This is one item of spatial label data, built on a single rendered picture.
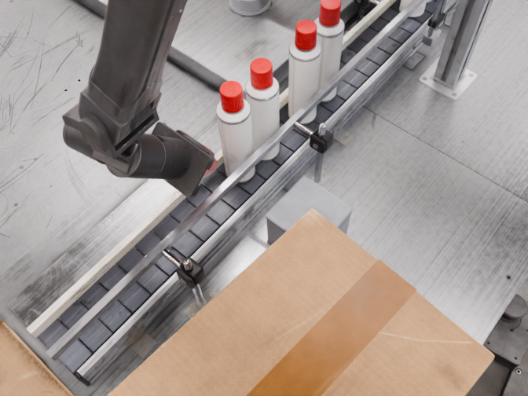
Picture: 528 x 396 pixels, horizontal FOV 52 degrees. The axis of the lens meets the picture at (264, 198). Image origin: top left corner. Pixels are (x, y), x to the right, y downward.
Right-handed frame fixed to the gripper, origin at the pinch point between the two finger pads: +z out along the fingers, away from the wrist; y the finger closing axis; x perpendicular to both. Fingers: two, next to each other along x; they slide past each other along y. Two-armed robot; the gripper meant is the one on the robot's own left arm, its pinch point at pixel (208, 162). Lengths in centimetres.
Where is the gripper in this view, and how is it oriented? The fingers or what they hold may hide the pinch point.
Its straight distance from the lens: 83.0
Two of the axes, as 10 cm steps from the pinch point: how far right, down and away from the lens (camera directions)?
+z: 4.4, -0.1, 9.0
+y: -7.6, -5.4, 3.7
